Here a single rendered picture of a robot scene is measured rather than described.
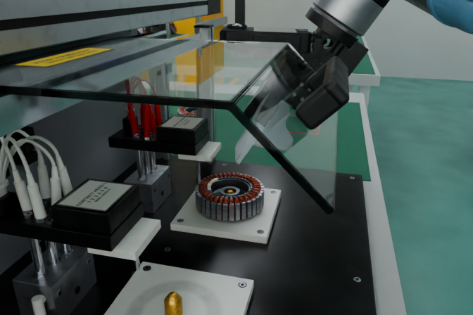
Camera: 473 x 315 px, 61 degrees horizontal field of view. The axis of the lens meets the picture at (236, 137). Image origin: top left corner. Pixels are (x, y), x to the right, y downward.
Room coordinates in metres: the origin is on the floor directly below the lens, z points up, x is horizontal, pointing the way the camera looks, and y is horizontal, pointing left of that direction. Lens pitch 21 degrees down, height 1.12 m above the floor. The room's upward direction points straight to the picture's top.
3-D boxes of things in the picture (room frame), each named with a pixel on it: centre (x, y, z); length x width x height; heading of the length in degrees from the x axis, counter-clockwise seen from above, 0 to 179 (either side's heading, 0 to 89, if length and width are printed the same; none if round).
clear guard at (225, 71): (0.34, 0.08, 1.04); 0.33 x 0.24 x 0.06; 76
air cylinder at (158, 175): (0.61, 0.15, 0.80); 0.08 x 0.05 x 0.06; 166
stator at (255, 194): (0.58, 0.01, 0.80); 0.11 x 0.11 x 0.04
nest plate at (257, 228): (0.58, 0.01, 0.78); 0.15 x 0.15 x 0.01; 76
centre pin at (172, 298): (0.35, 0.07, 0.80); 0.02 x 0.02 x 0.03
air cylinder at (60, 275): (0.38, 0.21, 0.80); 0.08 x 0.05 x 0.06; 166
